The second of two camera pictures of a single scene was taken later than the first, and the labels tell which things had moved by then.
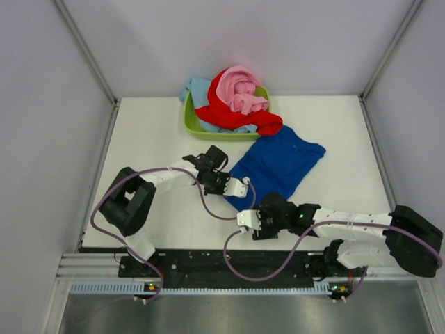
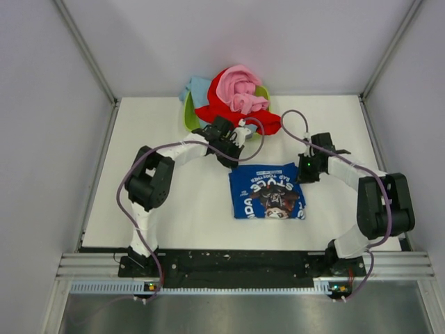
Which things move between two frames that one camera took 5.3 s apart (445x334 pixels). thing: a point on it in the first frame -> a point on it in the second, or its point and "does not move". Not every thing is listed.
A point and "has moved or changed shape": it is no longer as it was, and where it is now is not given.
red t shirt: x=219 y=112 does not move
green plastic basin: x=193 y=127 does not move
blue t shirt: x=273 y=164 has moved or changed shape
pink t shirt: x=236 y=85 does not move
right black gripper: x=265 y=233 -> x=302 y=177
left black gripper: x=225 y=177 -> x=236 y=149
